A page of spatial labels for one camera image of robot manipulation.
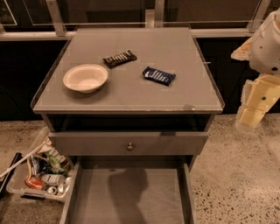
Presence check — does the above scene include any upper grey drawer with knob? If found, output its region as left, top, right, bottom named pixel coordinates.
left=49, top=131, right=208, bottom=156

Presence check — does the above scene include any red soda can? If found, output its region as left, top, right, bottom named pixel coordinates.
left=24, top=176, right=46, bottom=190

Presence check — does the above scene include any white stick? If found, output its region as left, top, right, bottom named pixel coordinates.
left=0, top=142, right=46, bottom=179

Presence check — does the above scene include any clear plastic bin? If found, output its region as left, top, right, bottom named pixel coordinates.
left=6, top=127, right=73, bottom=202

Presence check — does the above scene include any grey drawer cabinet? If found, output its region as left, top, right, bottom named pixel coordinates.
left=30, top=26, right=226, bottom=224

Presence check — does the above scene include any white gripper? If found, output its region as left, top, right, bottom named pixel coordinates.
left=231, top=9, right=280, bottom=130

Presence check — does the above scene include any metal railing frame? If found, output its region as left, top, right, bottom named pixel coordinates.
left=0, top=0, right=280, bottom=41

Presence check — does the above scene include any green snack bag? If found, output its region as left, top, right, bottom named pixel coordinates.
left=46, top=152, right=69, bottom=175

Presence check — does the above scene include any white paper bowl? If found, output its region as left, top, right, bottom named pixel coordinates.
left=63, top=64, right=109, bottom=94

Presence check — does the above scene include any blue rxbar blueberry wrapper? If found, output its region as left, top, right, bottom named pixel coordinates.
left=142, top=66, right=176, bottom=86

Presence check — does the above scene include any open grey middle drawer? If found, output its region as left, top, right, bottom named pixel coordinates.
left=59, top=157, right=199, bottom=224

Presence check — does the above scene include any silver can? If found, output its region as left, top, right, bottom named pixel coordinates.
left=41, top=174, right=66, bottom=186

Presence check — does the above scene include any black snack bar wrapper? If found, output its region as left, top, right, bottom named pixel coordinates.
left=103, top=50, right=137, bottom=68

